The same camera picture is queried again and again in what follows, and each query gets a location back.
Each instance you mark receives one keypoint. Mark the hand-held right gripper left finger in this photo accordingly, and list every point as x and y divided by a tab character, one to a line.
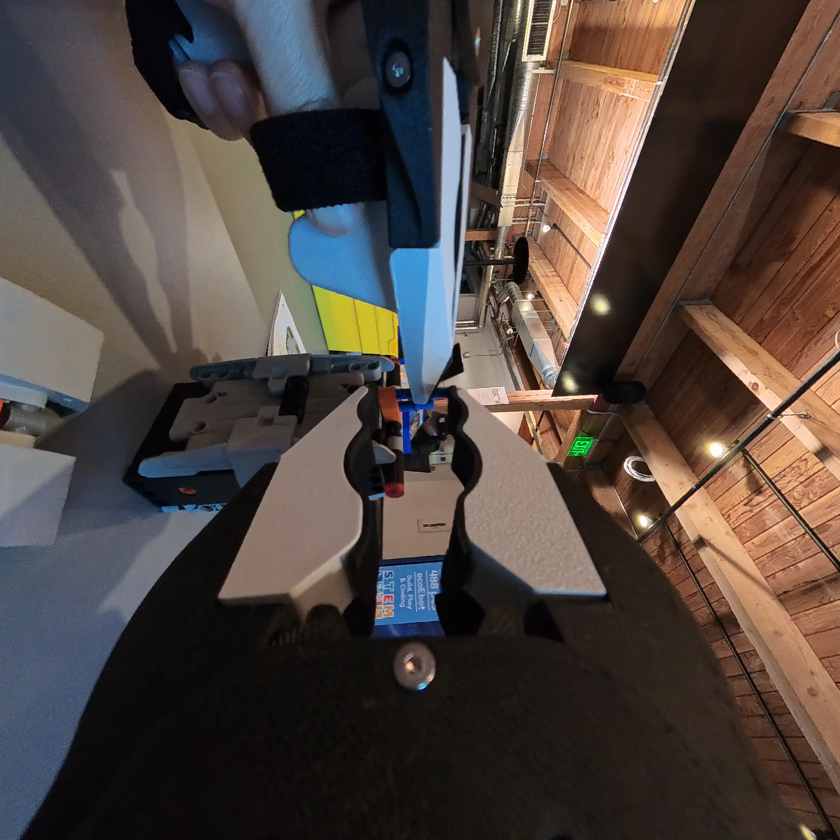
295	525

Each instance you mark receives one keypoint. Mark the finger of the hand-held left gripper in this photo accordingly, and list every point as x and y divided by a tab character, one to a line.
423	315

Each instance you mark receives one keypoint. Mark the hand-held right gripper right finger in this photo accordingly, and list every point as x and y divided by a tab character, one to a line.
531	525

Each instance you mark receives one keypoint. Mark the blue connector pin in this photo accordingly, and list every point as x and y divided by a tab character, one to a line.
426	401

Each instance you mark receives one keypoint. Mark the grey toy robot model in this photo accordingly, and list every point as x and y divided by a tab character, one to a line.
216	420

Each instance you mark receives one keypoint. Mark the grey curved toy panel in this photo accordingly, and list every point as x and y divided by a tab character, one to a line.
39	328

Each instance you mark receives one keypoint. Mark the grey desk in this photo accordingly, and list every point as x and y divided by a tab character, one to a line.
65	197

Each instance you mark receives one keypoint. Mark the person's left hand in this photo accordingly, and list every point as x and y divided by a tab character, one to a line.
289	52

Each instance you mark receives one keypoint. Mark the yellow plastic bin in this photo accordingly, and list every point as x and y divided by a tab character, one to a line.
354	321

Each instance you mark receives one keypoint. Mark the green exit sign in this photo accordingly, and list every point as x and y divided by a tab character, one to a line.
581	446

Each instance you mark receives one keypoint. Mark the small white notice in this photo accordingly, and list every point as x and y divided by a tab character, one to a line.
491	395

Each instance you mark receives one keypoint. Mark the ceiling spot light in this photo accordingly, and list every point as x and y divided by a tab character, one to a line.
643	520
715	449

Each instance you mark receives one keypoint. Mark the black round ceiling fixture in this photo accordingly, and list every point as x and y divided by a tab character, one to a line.
520	259

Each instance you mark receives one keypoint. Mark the blue robot kit box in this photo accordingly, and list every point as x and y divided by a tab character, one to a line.
407	597

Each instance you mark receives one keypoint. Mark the white instruction booklet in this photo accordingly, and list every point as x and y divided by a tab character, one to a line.
285	334

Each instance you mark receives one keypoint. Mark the white air vent grille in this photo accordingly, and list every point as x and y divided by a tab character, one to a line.
538	29

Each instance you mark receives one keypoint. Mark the black panel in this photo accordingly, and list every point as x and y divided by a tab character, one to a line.
656	197

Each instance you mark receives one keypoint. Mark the silver air duct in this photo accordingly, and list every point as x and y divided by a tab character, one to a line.
535	334

